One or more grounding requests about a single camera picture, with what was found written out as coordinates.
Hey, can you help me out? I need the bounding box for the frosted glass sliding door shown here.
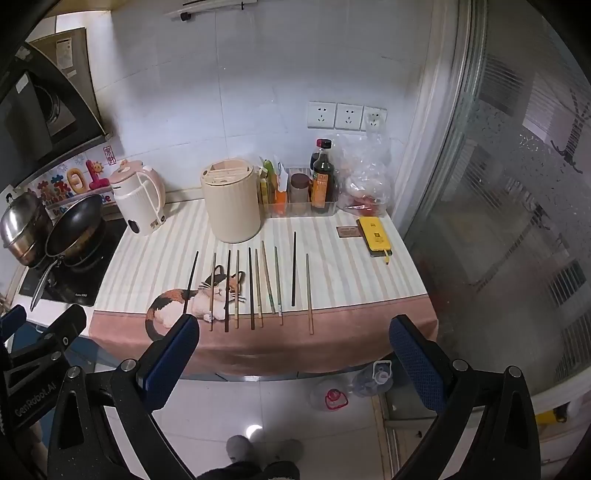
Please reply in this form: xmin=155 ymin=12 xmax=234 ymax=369
xmin=397 ymin=0 xmax=591 ymax=462

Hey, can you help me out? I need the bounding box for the steel steamer pot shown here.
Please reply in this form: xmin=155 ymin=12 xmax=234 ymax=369
xmin=0 ymin=190 xmax=54 ymax=266

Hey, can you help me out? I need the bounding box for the dark sauce bottle orange label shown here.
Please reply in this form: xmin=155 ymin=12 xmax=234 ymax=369
xmin=311 ymin=139 xmax=337 ymax=213

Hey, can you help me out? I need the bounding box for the clear plastic bag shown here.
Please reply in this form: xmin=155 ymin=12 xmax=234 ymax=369
xmin=335 ymin=131 xmax=393 ymax=217

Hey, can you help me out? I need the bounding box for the clear plastic bottle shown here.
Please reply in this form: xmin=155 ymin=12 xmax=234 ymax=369
xmin=352 ymin=360 xmax=393 ymax=398

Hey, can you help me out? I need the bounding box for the bunch of chopsticks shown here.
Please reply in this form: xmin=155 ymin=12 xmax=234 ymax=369
xmin=184 ymin=231 xmax=315 ymax=335

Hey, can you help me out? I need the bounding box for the colourful wall sticker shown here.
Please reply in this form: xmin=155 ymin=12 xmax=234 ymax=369
xmin=28 ymin=157 xmax=114 ymax=208

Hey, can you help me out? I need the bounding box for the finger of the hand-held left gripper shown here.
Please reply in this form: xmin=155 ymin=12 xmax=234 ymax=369
xmin=0 ymin=305 xmax=27 ymax=342
xmin=9 ymin=305 xmax=88 ymax=365

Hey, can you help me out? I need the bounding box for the pink and white kettle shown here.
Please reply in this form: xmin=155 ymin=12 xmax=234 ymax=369
xmin=108 ymin=159 xmax=167 ymax=236

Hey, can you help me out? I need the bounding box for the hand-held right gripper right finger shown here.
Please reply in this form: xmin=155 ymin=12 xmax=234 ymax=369
xmin=389 ymin=315 xmax=541 ymax=480

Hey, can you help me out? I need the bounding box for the red-handled plastic bottle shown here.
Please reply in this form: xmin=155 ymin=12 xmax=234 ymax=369
xmin=311 ymin=378 xmax=350 ymax=411

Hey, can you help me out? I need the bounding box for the black gas stove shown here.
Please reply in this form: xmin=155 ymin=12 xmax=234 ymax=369
xmin=18 ymin=217 xmax=127 ymax=308

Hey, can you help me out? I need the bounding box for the striped cat-print tablecloth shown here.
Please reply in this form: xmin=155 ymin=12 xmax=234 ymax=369
xmin=88 ymin=198 xmax=439 ymax=377

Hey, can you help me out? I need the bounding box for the clear organizer tray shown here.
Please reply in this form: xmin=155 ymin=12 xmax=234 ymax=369
xmin=263 ymin=164 xmax=338 ymax=219

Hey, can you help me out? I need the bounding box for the brown-lidded jar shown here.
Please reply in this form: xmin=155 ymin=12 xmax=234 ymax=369
xmin=290 ymin=173 xmax=311 ymax=202

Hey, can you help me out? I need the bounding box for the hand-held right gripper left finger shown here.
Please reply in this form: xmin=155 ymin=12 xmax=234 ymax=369
xmin=46 ymin=314 xmax=200 ymax=480

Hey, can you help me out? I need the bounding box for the grey slipper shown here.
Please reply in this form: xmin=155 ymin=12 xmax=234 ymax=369
xmin=226 ymin=435 xmax=256 ymax=462
xmin=265 ymin=438 xmax=304 ymax=464

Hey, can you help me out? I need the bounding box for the black frying pan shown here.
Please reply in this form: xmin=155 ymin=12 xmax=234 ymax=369
xmin=30 ymin=194 xmax=105 ymax=312

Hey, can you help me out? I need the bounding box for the cream utensil holder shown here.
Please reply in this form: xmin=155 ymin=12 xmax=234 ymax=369
xmin=200 ymin=158 xmax=262 ymax=244

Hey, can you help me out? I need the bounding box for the black range hood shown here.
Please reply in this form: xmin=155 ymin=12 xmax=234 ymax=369
xmin=0 ymin=28 xmax=112 ymax=185

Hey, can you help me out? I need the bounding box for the yellow power bank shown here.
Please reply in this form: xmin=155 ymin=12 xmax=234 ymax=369
xmin=356 ymin=217 xmax=393 ymax=265

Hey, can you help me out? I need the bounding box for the person's dark trouser leg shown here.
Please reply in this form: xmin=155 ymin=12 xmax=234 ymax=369
xmin=196 ymin=459 xmax=301 ymax=480

